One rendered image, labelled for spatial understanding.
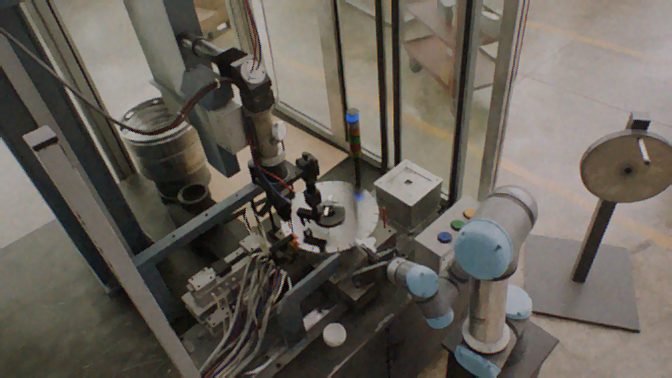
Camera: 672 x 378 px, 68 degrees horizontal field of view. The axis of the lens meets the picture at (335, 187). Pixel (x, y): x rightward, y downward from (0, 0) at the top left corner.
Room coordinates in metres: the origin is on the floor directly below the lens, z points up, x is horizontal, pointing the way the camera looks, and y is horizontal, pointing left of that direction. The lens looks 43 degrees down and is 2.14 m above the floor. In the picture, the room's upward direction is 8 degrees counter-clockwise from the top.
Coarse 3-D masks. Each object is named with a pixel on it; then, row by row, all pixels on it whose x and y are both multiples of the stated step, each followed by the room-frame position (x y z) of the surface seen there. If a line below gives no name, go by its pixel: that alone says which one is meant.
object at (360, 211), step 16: (336, 192) 1.26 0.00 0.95; (352, 192) 1.25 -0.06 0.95; (368, 192) 1.24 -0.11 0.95; (352, 208) 1.17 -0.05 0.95; (368, 208) 1.16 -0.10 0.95; (288, 224) 1.14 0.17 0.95; (352, 224) 1.10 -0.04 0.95; (368, 224) 1.09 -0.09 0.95; (304, 240) 1.06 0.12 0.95; (320, 240) 1.05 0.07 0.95; (336, 240) 1.04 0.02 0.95; (352, 240) 1.03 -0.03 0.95
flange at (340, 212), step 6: (324, 210) 1.16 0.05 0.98; (336, 210) 1.16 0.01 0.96; (342, 210) 1.16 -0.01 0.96; (324, 216) 1.14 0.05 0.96; (330, 216) 1.14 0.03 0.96; (336, 216) 1.14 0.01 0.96; (342, 216) 1.13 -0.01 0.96; (318, 222) 1.12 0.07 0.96; (324, 222) 1.12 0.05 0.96; (330, 222) 1.11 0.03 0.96; (336, 222) 1.11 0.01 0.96
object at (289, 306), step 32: (256, 128) 1.04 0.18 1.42; (288, 192) 1.04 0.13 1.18; (384, 224) 1.15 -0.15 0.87; (288, 256) 1.04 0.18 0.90; (320, 256) 1.07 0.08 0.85; (352, 256) 1.05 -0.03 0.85; (288, 288) 0.96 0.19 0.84; (320, 288) 1.01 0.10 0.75; (352, 288) 0.94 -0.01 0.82; (288, 320) 0.81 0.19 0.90; (320, 320) 0.88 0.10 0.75; (192, 352) 0.83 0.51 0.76; (288, 352) 0.79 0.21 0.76
